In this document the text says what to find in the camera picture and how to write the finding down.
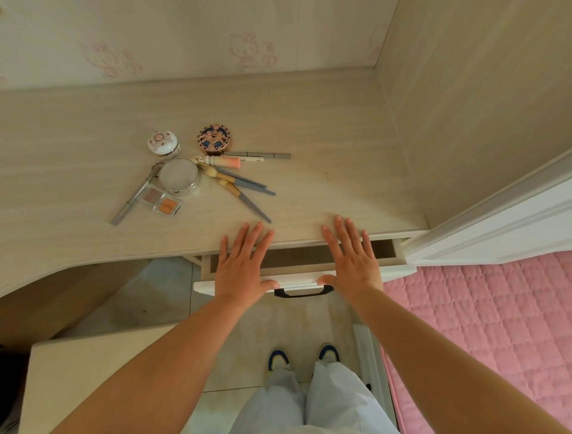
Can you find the silver round cushion compact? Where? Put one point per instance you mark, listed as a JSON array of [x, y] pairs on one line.
[[179, 175]]

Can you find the white wardrobe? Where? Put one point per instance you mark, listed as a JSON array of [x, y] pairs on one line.
[[514, 223]]

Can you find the pink blue patterned compact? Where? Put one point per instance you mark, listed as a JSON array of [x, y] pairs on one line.
[[215, 138]]

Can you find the light wooden table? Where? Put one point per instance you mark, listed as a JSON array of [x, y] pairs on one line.
[[313, 134]]

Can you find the pink single eyeshadow pan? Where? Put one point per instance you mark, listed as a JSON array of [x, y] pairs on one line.
[[152, 195]]

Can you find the white bed drawer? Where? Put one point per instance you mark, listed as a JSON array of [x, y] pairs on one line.
[[368, 353]]

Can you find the light grey trousers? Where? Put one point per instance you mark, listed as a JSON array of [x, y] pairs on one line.
[[339, 402]]

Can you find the grey slim eyeliner pencil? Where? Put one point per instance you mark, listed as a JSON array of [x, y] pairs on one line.
[[129, 201]]

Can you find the person's left hand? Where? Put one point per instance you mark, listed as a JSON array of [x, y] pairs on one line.
[[241, 277]]

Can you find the blue white sneaker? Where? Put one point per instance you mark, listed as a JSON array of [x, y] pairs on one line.
[[279, 358], [329, 352]]

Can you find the person's right hand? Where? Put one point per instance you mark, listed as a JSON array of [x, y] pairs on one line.
[[355, 277]]

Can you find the orange single eyeshadow pan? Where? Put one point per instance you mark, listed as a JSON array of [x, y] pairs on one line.
[[167, 207]]

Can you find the white chair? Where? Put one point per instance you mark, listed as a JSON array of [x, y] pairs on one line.
[[80, 371]]

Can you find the person's left forearm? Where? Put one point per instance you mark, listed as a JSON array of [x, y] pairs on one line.
[[156, 380]]

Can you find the white floral round compact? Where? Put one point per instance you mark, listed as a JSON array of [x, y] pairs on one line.
[[163, 141]]

